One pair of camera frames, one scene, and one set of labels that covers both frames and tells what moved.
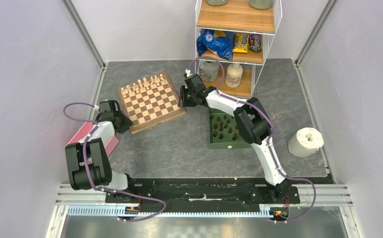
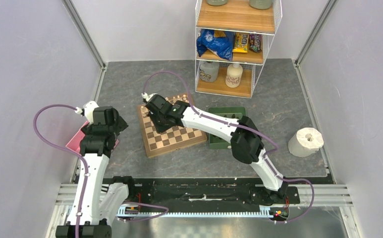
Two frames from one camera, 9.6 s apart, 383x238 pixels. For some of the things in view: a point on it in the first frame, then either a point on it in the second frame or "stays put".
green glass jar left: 216,2 stays put
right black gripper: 182,102 -> 159,128
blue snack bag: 223,46 stays put
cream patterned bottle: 234,73 stays put
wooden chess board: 150,102 -> 171,139
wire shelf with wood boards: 233,37 stays put
